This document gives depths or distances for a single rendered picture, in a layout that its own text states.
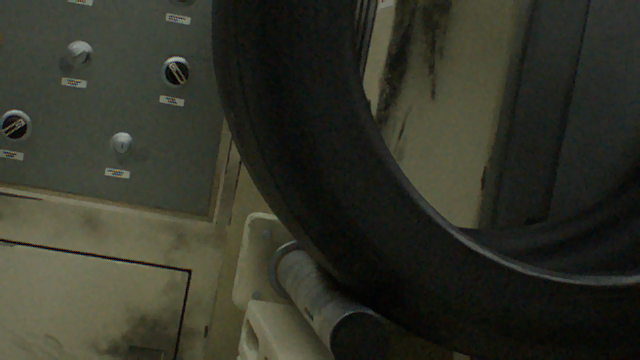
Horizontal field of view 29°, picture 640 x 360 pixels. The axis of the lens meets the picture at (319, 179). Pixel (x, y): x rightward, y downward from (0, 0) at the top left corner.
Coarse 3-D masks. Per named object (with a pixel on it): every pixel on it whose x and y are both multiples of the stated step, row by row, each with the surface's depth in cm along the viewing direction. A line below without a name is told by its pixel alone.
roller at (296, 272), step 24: (288, 264) 120; (312, 264) 114; (288, 288) 115; (312, 288) 105; (336, 288) 101; (312, 312) 100; (336, 312) 94; (360, 312) 91; (336, 336) 91; (360, 336) 91; (384, 336) 91
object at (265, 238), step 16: (256, 224) 124; (272, 224) 124; (256, 240) 124; (272, 240) 124; (288, 240) 125; (240, 256) 125; (256, 256) 124; (272, 256) 124; (240, 272) 124; (256, 272) 124; (272, 272) 124; (240, 288) 124; (256, 288) 125; (272, 288) 125; (240, 304) 124; (288, 304) 125; (384, 320) 127; (416, 336) 127
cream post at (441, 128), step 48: (432, 0) 127; (480, 0) 128; (384, 48) 130; (432, 48) 128; (480, 48) 129; (384, 96) 128; (432, 96) 128; (480, 96) 129; (432, 144) 129; (480, 144) 129; (432, 192) 129; (480, 192) 130
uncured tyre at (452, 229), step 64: (256, 0) 91; (320, 0) 89; (256, 64) 91; (320, 64) 89; (256, 128) 93; (320, 128) 90; (320, 192) 92; (384, 192) 91; (320, 256) 96; (384, 256) 92; (448, 256) 92; (512, 256) 120; (576, 256) 121; (448, 320) 94; (512, 320) 93; (576, 320) 94
